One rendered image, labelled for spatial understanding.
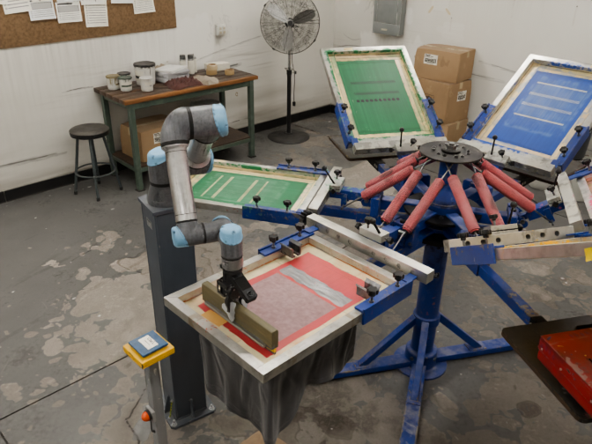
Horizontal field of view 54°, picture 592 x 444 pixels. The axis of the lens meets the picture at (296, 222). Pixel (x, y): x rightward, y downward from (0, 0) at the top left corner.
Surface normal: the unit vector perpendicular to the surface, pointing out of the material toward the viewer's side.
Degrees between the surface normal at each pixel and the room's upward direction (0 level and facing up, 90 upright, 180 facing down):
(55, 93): 90
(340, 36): 90
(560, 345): 0
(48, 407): 0
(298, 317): 0
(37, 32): 90
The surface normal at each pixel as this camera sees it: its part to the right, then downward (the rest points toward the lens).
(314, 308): 0.01, -0.89
